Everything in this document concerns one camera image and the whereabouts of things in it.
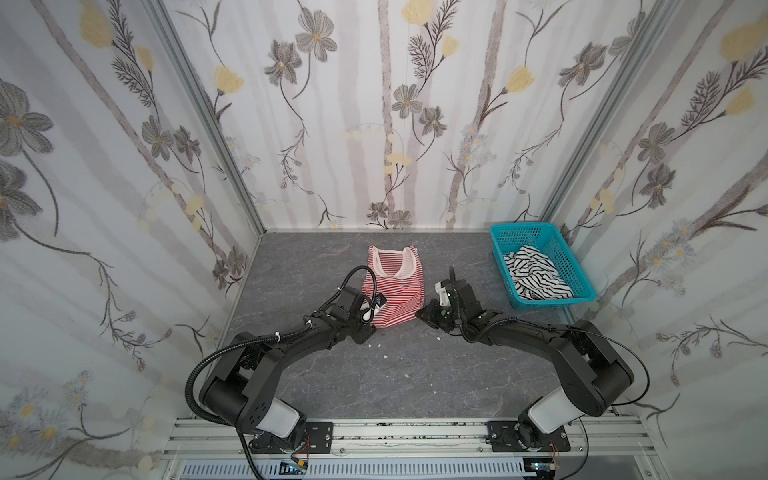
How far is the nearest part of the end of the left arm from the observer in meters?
0.68

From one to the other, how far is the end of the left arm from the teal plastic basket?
0.48 meters

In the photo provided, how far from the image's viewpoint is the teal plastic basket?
0.97 meters
